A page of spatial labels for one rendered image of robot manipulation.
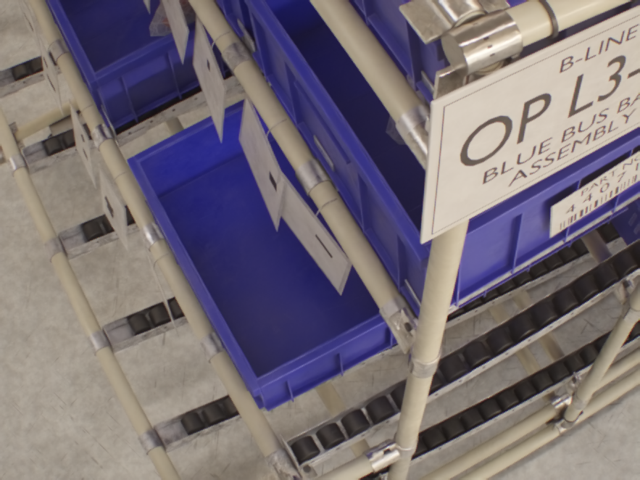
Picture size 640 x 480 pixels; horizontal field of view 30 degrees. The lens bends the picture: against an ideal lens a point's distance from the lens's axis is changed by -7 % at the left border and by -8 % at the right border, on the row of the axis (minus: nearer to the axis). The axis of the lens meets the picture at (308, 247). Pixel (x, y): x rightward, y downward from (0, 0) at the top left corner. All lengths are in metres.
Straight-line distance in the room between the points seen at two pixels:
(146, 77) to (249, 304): 0.36
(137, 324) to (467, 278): 0.82
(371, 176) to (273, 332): 0.53
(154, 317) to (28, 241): 0.67
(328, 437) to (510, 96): 0.86
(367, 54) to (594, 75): 0.22
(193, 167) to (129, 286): 0.82
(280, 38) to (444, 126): 0.46
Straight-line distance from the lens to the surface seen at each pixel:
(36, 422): 2.47
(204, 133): 1.69
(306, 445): 1.63
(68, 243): 2.11
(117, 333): 2.03
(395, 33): 1.00
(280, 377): 1.53
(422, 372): 1.34
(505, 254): 1.31
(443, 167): 0.89
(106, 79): 1.72
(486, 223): 1.17
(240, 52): 1.50
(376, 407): 1.64
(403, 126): 1.00
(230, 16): 1.51
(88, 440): 2.44
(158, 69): 1.78
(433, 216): 0.95
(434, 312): 1.19
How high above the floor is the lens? 2.30
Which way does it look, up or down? 65 degrees down
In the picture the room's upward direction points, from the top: 2 degrees counter-clockwise
